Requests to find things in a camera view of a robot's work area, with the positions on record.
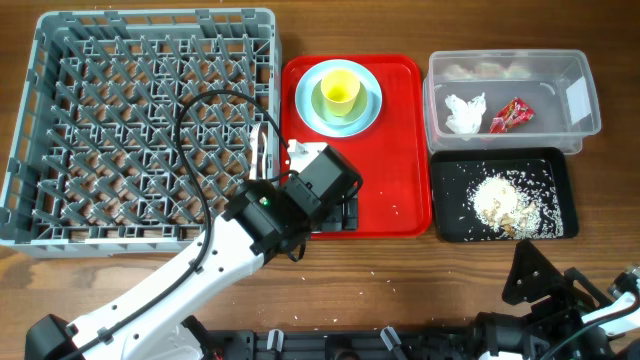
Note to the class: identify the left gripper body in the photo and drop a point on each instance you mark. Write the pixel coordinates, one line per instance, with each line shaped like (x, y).
(334, 220)

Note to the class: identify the white plastic spoon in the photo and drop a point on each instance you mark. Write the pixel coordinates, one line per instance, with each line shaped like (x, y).
(262, 152)

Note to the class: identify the yellow plastic cup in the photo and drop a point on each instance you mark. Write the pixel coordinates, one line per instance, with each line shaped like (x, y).
(340, 88)

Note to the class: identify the white napkin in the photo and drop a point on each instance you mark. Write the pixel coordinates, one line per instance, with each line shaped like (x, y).
(465, 117)

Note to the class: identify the rice food scraps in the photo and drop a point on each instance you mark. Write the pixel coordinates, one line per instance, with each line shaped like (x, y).
(513, 205)

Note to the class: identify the red snack wrapper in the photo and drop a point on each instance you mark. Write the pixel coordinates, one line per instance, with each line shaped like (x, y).
(517, 112)

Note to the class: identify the white plastic fork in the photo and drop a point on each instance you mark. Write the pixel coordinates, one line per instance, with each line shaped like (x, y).
(255, 160)

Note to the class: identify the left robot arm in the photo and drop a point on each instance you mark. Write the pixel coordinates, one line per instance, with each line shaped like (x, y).
(265, 218)

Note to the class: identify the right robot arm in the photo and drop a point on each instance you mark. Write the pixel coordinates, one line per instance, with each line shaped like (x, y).
(570, 318)

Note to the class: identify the black waste tray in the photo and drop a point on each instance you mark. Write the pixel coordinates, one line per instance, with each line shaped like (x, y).
(452, 172)

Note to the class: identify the clear plastic waste bin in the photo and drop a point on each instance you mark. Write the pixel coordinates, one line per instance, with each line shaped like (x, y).
(556, 83)

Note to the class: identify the grey plastic dishwasher rack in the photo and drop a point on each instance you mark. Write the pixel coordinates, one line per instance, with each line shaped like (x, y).
(133, 125)

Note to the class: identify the red plastic serving tray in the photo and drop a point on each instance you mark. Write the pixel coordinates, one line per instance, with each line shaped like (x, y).
(391, 154)

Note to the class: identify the light green small bowl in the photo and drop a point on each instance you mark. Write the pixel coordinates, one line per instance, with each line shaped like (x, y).
(321, 108)

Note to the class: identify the light blue plate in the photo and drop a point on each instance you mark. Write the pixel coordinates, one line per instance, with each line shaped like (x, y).
(314, 75)

